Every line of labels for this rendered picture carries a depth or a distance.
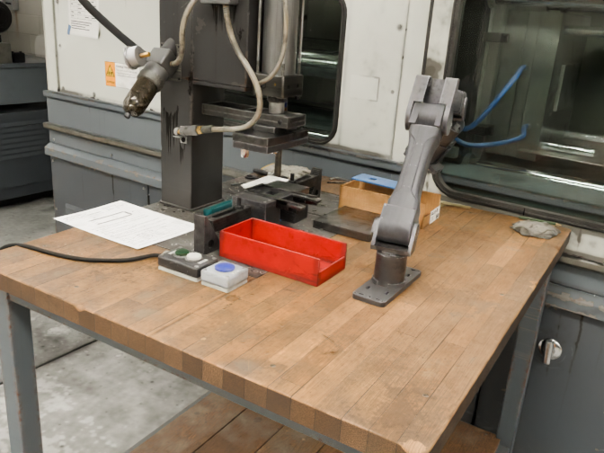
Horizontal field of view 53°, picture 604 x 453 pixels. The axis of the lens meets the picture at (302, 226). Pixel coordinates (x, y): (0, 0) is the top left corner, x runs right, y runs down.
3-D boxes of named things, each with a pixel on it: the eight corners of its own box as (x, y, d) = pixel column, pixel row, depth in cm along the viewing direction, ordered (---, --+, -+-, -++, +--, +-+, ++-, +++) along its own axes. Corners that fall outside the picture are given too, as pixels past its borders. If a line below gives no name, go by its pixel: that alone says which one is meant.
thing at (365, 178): (402, 190, 163) (404, 180, 162) (350, 179, 170) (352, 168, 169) (412, 186, 169) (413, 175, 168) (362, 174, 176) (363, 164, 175)
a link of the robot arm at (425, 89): (437, 90, 157) (413, 70, 129) (472, 93, 154) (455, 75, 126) (428, 137, 159) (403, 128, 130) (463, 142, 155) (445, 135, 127)
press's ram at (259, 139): (270, 167, 140) (276, 31, 130) (183, 148, 152) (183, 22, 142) (310, 155, 154) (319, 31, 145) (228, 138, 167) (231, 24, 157)
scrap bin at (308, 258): (316, 287, 122) (319, 259, 120) (218, 256, 134) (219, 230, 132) (344, 269, 132) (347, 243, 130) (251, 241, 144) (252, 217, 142)
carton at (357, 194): (421, 232, 160) (425, 203, 158) (337, 211, 172) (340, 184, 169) (438, 220, 171) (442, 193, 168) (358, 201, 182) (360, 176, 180)
